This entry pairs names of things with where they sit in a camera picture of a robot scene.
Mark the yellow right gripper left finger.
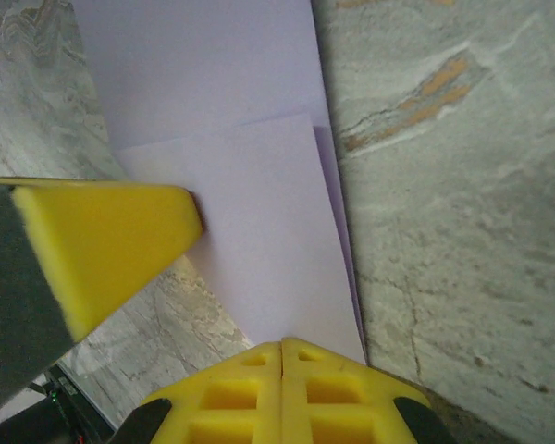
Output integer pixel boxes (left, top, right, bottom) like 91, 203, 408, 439
115, 339, 284, 444

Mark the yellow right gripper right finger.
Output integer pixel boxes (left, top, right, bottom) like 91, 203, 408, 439
282, 336, 450, 444

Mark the lilac paper sheet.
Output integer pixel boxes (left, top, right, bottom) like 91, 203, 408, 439
71, 0, 370, 366

